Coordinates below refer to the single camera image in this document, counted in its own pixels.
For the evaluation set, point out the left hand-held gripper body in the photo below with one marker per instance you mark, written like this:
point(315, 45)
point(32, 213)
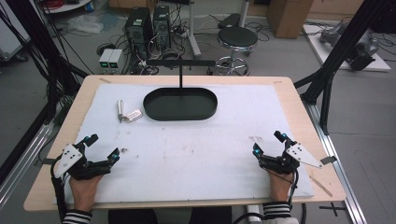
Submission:
point(71, 159)

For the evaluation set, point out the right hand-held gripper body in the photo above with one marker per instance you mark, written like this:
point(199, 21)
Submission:
point(291, 160)

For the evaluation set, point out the person's right hand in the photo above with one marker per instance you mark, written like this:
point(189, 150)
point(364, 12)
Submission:
point(280, 186)

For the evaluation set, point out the person's left hand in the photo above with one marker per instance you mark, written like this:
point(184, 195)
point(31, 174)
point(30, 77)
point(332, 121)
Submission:
point(83, 191)

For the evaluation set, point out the grey metal tab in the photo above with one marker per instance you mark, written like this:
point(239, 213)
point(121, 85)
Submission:
point(46, 161)
point(328, 160)

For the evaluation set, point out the light wooden table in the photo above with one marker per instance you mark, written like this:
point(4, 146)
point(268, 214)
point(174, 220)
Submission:
point(314, 115)

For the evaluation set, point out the thin wooden stick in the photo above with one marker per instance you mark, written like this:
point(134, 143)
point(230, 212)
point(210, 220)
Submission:
point(320, 186)

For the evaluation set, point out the white table leg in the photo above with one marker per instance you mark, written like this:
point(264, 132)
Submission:
point(253, 215)

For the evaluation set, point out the white foam mat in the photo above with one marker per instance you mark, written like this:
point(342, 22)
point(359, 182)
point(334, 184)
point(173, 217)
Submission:
point(193, 146)

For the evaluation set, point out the white power supply box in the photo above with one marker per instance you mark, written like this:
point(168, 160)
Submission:
point(115, 59)
point(105, 59)

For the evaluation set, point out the black stand with oval tray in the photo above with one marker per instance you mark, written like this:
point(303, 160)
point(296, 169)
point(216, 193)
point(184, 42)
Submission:
point(180, 104)

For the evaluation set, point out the black round stool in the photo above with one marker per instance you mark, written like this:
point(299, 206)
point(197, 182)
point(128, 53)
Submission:
point(237, 39)

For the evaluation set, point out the black robot device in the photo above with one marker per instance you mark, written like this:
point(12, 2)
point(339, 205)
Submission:
point(362, 56)

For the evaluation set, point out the grey robot device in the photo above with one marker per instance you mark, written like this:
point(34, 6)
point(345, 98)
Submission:
point(334, 33)

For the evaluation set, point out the clear plastic bag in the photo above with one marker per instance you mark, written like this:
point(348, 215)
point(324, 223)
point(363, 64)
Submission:
point(84, 24)

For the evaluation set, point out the large black computer tower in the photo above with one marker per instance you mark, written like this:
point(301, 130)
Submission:
point(138, 31)

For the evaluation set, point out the brown cardboard box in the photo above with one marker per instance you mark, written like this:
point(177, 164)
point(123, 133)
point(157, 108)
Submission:
point(289, 17)

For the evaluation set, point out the white floor board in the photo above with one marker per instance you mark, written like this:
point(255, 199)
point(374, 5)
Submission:
point(381, 63)

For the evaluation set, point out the slim black computer tower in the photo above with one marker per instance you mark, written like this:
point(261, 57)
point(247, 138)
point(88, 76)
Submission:
point(161, 26)

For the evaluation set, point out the round white table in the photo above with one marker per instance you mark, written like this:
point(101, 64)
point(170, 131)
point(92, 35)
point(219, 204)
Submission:
point(67, 6)

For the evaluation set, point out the white desk leg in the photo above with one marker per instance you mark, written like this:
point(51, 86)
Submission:
point(193, 29)

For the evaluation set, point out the aluminium rail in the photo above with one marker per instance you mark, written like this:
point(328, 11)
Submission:
point(21, 168)
point(337, 174)

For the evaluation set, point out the black metal frame strut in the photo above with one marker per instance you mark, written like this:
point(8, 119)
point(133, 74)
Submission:
point(37, 40)
point(339, 49)

